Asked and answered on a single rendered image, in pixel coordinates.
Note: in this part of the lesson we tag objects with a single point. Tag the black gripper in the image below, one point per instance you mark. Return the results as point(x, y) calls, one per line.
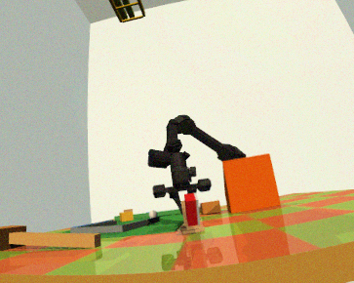
point(161, 190)

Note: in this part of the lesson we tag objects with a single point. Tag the yellow rectangular block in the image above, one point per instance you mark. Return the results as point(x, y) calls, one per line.
point(124, 217)

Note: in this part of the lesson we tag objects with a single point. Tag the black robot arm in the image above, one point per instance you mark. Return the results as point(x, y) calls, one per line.
point(172, 156)

